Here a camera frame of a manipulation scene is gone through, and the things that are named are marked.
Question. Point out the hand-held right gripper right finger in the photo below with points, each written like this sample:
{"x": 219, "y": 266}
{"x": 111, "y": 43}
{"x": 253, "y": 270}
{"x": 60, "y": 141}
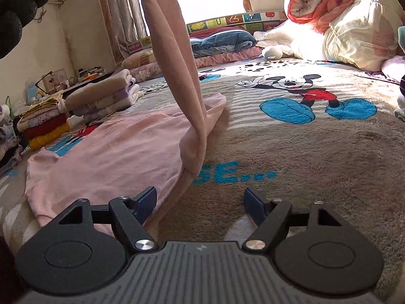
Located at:
{"x": 254, "y": 205}

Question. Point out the white printed sock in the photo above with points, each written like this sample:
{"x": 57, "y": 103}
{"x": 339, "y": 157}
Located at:
{"x": 62, "y": 107}

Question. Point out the picture frame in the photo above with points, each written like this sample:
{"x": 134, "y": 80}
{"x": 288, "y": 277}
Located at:
{"x": 56, "y": 79}

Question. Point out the pile of unfolded clothes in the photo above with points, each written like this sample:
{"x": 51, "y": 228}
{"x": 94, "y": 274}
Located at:
{"x": 9, "y": 145}

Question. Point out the row of small bottles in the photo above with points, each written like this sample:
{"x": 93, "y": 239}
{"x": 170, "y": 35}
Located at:
{"x": 90, "y": 70}

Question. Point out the dark low table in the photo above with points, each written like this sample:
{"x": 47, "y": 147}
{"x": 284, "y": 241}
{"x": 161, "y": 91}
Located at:
{"x": 91, "y": 80}

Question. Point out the cream patterned folded garment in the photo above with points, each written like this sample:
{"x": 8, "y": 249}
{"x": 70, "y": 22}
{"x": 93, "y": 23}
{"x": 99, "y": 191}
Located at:
{"x": 128, "y": 100}

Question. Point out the colourful alphabet play mat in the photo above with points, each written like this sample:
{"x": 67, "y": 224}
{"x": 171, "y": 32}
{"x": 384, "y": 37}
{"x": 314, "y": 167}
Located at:
{"x": 234, "y": 22}

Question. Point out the purple folded garment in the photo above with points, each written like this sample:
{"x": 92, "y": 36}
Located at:
{"x": 129, "y": 88}

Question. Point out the blue folded quilt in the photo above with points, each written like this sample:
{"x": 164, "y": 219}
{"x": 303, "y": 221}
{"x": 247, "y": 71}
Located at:
{"x": 221, "y": 42}

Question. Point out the red folded sweater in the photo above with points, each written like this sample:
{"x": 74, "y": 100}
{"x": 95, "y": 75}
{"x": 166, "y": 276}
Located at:
{"x": 44, "y": 128}

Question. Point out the grey blue patterned folded garment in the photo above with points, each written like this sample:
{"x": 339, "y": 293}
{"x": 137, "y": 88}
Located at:
{"x": 39, "y": 120}

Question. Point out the grey curtain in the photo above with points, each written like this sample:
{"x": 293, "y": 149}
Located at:
{"x": 126, "y": 22}

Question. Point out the mustard yellow folded garment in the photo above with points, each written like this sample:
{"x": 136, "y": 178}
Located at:
{"x": 41, "y": 104}

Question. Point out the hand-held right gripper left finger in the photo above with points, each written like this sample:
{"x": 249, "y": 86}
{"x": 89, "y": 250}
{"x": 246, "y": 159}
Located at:
{"x": 146, "y": 204}

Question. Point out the lilac floral folded garment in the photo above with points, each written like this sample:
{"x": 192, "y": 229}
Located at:
{"x": 93, "y": 116}

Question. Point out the cream floral quilt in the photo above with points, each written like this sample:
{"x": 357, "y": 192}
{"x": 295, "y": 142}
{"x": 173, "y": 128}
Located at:
{"x": 360, "y": 38}

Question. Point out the green mesh bag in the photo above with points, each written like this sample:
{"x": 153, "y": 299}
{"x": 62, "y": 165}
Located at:
{"x": 10, "y": 107}

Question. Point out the beige plush folded garment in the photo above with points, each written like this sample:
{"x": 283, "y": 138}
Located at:
{"x": 98, "y": 90}

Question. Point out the black folding stand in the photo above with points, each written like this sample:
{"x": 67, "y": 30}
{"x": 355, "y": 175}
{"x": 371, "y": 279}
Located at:
{"x": 42, "y": 80}

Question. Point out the cartoon mouse printed blanket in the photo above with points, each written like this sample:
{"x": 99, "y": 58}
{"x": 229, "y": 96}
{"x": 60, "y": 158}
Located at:
{"x": 300, "y": 152}

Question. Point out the orange white quilt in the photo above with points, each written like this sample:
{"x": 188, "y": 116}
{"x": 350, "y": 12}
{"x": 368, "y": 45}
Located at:
{"x": 329, "y": 0}

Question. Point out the light blue packet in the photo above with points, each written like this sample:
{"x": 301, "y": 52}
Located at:
{"x": 31, "y": 90}

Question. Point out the pink sweatshirt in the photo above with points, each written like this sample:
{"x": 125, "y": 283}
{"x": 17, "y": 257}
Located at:
{"x": 126, "y": 152}

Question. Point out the pale pink cloth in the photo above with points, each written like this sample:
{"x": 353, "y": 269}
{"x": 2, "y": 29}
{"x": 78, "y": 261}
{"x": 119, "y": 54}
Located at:
{"x": 394, "y": 68}

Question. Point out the white plush toy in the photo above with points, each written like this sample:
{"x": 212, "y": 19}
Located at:
{"x": 275, "y": 46}

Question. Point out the beige floral quilt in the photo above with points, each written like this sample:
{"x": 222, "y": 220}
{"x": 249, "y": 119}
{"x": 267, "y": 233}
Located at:
{"x": 139, "y": 58}

